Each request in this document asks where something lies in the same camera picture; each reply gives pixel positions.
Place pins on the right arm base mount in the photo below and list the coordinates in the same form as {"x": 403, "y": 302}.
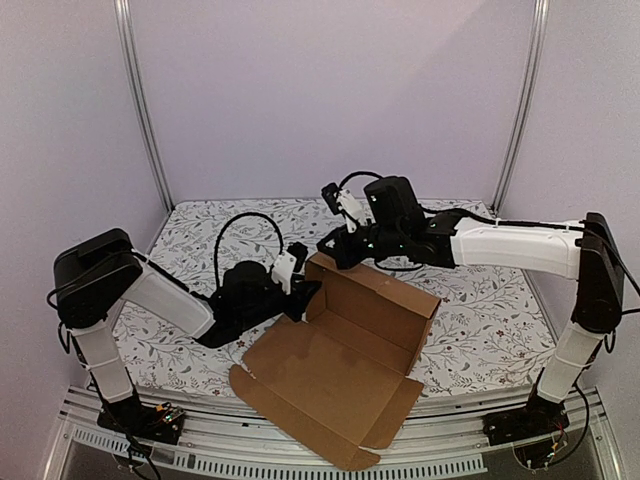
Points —
{"x": 540, "y": 423}

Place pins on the brown cardboard box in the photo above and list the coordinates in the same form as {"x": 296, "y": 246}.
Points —
{"x": 338, "y": 382}

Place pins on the aluminium corner post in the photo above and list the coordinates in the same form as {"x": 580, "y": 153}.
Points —
{"x": 523, "y": 107}
{"x": 124, "y": 22}

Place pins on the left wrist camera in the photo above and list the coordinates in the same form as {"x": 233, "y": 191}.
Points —
{"x": 287, "y": 264}

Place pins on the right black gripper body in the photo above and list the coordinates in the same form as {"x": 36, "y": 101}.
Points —
{"x": 353, "y": 243}

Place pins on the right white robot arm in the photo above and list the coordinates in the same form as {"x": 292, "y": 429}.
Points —
{"x": 392, "y": 223}

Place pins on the aluminium front rail frame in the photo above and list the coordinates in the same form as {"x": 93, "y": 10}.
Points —
{"x": 442, "y": 438}

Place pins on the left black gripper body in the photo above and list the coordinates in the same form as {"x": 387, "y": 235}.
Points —
{"x": 254, "y": 316}

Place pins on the left aluminium corner post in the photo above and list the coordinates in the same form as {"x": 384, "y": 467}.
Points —
{"x": 124, "y": 22}

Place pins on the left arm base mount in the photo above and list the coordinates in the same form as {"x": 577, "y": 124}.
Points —
{"x": 161, "y": 423}

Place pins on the right aluminium corner post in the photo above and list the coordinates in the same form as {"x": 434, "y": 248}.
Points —
{"x": 523, "y": 107}

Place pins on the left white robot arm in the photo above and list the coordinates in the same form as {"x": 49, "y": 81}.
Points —
{"x": 92, "y": 277}

